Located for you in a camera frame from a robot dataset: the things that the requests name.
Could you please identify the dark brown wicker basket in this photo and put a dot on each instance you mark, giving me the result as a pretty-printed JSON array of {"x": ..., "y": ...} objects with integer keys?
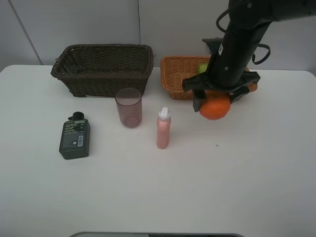
[{"x": 102, "y": 70}]

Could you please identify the orange mandarin fruit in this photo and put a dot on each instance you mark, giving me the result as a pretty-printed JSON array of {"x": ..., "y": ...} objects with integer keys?
[{"x": 216, "y": 106}]

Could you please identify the translucent pink plastic cup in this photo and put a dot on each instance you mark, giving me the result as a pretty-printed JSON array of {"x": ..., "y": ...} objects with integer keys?
[{"x": 129, "y": 105}]

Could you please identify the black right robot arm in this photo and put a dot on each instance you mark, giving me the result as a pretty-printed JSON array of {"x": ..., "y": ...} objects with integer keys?
[{"x": 249, "y": 20}]

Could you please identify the orange wicker basket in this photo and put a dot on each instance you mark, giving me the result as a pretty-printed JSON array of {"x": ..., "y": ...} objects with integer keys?
[{"x": 174, "y": 69}]

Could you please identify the pink spray bottle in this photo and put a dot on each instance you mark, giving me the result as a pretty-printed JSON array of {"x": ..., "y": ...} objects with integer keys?
[{"x": 163, "y": 128}]

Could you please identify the dark green bottle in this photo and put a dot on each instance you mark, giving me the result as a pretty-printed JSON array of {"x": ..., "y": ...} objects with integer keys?
[{"x": 75, "y": 137}]

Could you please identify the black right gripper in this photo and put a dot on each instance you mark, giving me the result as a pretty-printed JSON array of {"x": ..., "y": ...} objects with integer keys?
[{"x": 234, "y": 83}]

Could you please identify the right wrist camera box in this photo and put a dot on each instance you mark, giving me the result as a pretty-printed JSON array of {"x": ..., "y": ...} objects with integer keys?
[{"x": 214, "y": 45}]

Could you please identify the green lime fruit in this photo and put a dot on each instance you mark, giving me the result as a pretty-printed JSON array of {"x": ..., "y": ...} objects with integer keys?
[{"x": 202, "y": 68}]

